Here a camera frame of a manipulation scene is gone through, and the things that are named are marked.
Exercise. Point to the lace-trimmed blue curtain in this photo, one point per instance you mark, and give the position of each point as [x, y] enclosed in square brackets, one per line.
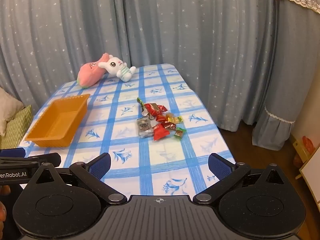
[287, 55]

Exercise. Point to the orange bag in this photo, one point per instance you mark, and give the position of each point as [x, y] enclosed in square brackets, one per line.
[308, 143]

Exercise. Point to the orange plastic tray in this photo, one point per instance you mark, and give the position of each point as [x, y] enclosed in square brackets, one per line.
[57, 120]

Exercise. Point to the wooden-framed white board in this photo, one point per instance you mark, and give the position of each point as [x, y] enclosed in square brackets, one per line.
[312, 175]

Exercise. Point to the white pillow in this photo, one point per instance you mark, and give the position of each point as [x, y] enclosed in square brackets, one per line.
[7, 107]

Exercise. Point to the person's left hand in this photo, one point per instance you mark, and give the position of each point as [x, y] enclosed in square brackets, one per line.
[2, 215]

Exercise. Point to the green zigzag cushion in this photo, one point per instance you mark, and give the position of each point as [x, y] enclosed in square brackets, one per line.
[17, 125]

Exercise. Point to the small red candy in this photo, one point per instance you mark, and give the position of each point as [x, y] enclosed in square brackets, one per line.
[160, 118]

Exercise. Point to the yellow candy packet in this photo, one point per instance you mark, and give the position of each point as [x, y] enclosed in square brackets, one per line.
[173, 118]

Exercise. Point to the green-edged snack packet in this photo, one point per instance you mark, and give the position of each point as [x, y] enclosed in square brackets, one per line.
[140, 103]

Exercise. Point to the blue starred curtain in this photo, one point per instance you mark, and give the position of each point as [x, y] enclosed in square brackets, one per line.
[175, 17]

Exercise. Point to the wide red snack packet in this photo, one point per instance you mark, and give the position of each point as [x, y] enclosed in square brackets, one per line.
[153, 108]

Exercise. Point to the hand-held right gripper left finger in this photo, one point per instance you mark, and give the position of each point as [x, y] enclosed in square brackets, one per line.
[100, 165]

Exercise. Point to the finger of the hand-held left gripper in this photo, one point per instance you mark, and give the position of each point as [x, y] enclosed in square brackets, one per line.
[30, 160]
[12, 153]

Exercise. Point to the white bunny plush toy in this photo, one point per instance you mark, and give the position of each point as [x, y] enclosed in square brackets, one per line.
[115, 63]

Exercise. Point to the pink plush toy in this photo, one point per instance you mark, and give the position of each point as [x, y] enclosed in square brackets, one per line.
[88, 75]

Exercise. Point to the dark red snack packet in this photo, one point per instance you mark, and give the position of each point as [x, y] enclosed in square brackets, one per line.
[169, 125]

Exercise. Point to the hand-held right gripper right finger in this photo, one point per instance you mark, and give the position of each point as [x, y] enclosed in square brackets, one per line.
[218, 166]

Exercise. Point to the blue checkered tablecloth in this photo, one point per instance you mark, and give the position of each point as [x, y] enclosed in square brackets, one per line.
[125, 145]

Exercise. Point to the long red snack packet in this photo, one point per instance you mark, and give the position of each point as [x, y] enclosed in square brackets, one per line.
[160, 132]

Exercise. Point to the small green snack packet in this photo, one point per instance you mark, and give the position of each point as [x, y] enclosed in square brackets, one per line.
[180, 133]

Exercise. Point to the clear dark-print snack packet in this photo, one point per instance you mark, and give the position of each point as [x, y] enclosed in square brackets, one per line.
[144, 127]

